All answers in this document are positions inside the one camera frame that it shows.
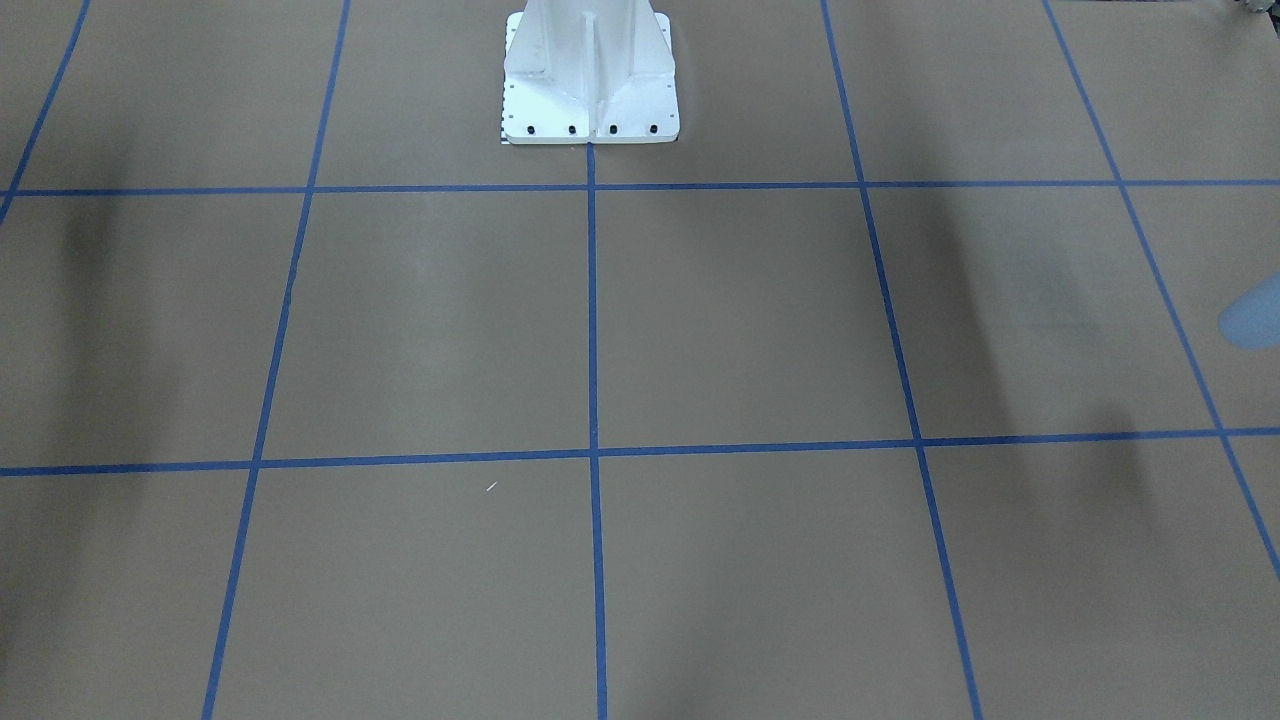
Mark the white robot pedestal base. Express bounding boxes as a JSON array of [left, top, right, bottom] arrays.
[[500, 1, 681, 145]]

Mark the light blue plastic cup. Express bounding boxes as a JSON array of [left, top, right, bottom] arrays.
[[1217, 274, 1279, 350]]

